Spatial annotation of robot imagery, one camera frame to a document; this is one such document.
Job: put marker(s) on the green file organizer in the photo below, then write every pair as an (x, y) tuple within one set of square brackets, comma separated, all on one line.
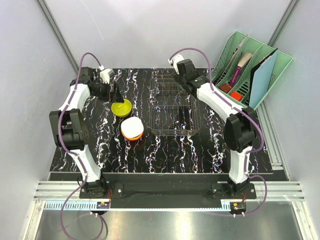
[(248, 69)]

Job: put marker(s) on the black clipboard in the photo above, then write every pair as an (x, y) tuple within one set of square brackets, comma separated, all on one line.
[(260, 72)]

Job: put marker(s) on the orange bowl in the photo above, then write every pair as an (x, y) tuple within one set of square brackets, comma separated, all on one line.
[(133, 138)]

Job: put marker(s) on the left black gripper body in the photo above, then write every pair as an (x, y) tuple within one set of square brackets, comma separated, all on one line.
[(104, 90)]

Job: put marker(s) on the lime green bowl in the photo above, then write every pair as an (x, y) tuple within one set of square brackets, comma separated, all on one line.
[(122, 110)]

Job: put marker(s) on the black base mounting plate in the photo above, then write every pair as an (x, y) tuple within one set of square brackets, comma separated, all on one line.
[(174, 192)]

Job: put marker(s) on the orange red box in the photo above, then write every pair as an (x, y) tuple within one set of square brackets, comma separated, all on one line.
[(237, 96)]

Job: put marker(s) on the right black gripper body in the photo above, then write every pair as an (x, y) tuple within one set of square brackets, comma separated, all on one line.
[(179, 79)]

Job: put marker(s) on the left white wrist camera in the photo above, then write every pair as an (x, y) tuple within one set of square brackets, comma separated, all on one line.
[(106, 74)]

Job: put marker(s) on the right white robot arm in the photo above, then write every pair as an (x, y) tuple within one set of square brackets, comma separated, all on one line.
[(239, 131)]

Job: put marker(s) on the wire dish rack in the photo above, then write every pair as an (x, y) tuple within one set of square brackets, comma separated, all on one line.
[(172, 111)]

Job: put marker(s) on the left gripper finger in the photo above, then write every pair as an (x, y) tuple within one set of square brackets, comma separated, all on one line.
[(112, 93), (118, 97)]

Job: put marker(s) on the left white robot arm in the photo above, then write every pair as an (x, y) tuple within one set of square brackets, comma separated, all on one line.
[(68, 126)]

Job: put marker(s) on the red brown box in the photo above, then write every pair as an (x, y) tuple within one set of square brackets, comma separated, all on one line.
[(225, 88)]

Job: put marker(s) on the white bowl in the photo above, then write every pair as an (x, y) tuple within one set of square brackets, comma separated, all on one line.
[(132, 127)]

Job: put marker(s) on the light blue folder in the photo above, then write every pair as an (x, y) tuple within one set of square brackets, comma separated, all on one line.
[(262, 80)]

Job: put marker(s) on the purple book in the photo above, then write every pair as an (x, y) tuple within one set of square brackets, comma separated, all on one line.
[(242, 62)]

